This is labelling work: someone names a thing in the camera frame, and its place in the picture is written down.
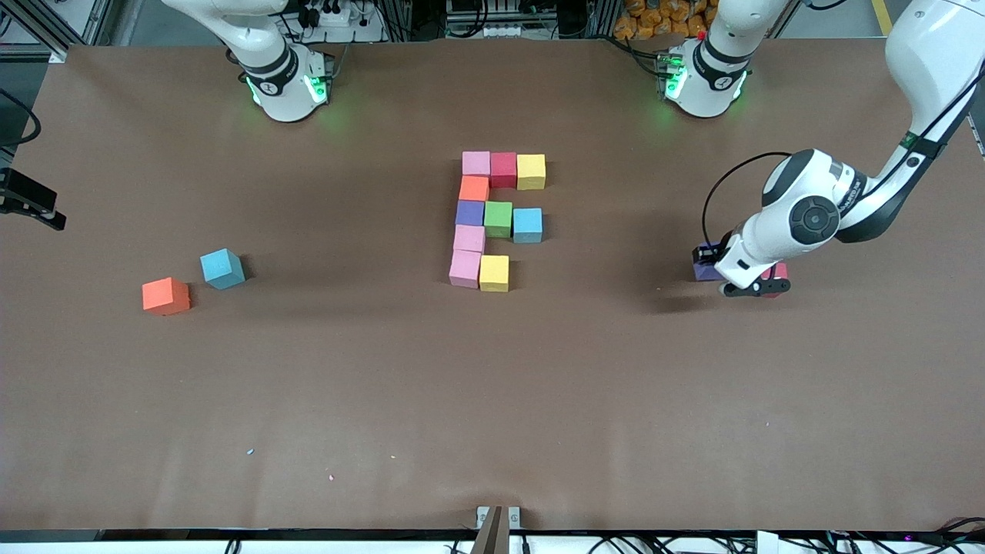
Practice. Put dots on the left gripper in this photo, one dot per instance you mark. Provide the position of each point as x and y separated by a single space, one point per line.
709 253

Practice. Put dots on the purple foam cube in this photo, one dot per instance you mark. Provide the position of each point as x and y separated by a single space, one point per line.
470 214
704 271

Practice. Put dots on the blue foam cube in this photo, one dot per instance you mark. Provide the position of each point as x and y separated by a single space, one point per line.
528 225
222 268

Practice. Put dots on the yellow foam cube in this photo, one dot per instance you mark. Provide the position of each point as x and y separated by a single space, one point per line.
531 172
494 274

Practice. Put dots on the green foam cube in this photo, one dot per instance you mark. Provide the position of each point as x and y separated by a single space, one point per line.
498 219

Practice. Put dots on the red foam cube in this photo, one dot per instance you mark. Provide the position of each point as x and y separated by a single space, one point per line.
777 271
504 169

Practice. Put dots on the pink foam cube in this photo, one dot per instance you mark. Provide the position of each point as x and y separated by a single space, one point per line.
476 164
464 269
469 238

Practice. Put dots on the orange foam cube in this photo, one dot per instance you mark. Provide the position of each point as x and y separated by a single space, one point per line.
474 188
165 296

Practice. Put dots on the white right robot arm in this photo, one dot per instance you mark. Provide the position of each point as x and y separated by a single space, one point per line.
281 85

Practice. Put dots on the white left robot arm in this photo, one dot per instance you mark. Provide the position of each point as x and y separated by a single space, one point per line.
814 219

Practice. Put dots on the bag of orange snacks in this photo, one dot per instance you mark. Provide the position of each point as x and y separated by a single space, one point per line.
654 19

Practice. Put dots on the black equipment rack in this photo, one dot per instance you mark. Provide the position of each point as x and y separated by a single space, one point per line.
573 19

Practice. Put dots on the small white power strip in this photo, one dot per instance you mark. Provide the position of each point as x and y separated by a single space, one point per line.
504 31

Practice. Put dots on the large white power strip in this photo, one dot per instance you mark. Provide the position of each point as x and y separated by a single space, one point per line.
350 32

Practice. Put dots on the aluminium frame profile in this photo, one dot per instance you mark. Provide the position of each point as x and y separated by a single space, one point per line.
940 42
38 27

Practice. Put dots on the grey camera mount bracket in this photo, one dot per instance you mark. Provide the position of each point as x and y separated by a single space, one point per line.
492 535

